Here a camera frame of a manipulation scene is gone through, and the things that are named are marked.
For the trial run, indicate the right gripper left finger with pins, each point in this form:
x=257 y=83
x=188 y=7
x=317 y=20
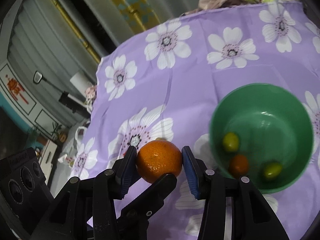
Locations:
x=84 y=209

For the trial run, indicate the black floor lamp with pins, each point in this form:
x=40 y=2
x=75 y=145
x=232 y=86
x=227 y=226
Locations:
x=67 y=99

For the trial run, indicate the black tracking camera box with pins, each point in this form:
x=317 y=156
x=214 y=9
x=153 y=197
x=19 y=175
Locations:
x=25 y=196

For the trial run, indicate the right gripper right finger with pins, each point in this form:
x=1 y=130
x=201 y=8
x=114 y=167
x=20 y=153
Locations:
x=252 y=216

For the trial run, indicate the large orange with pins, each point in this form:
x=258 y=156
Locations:
x=157 y=158

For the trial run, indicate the purple floral tablecloth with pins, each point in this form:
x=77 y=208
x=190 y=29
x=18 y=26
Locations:
x=167 y=81

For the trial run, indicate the green plastic bowl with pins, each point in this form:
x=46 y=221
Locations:
x=272 y=125

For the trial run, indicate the yellow green lime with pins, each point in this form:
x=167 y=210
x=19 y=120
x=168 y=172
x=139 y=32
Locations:
x=231 y=142

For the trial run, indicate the potted plant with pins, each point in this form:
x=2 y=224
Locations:
x=59 y=134

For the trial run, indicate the small orange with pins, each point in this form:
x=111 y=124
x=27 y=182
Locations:
x=238 y=166

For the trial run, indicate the white plastic bag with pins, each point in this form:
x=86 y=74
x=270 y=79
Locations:
x=72 y=146

